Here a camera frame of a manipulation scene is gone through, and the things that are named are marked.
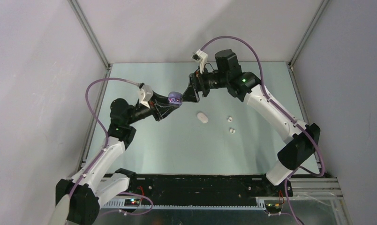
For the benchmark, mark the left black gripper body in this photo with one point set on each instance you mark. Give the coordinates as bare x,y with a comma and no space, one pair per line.
153,107

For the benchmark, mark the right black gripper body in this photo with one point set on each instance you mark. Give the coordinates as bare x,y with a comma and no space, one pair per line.
206,79

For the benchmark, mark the purple earbud charging case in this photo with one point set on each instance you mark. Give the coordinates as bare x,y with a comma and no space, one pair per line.
175,98

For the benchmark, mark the white earbud charging case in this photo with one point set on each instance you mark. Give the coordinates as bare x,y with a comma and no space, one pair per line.
202,117

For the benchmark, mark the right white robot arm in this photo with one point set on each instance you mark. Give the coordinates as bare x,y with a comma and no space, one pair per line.
299,137

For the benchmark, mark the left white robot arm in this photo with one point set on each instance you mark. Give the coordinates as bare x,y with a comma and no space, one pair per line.
80,198

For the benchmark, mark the left circuit board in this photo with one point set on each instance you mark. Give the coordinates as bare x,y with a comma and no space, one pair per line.
132,203

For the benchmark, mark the circuit board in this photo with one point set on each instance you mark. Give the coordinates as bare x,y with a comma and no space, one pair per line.
132,203
273,209

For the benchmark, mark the right circuit board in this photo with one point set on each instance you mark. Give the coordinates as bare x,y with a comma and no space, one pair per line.
273,209

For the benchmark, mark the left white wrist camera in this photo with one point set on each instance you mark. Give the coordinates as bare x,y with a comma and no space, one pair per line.
145,94

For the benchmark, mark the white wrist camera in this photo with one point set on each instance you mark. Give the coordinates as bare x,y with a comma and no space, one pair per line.
201,58
145,94

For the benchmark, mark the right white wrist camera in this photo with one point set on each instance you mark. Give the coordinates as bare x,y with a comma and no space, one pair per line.
201,58

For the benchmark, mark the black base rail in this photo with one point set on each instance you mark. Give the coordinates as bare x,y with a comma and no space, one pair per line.
206,190

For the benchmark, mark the left aluminium frame post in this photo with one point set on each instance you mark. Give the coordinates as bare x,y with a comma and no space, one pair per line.
85,24

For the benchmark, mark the aluminium frame post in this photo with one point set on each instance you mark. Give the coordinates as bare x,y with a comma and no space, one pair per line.
308,32
85,24

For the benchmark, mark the right aluminium frame post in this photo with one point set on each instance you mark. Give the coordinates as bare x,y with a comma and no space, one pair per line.
308,32

